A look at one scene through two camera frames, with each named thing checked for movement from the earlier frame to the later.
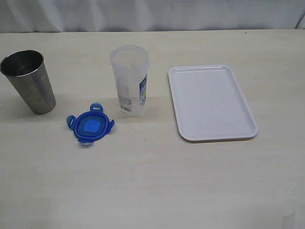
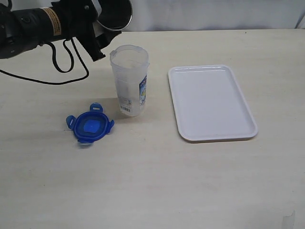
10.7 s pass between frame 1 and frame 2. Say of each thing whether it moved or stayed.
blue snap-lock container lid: stayed
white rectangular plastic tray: stayed
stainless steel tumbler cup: moved
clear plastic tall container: stayed
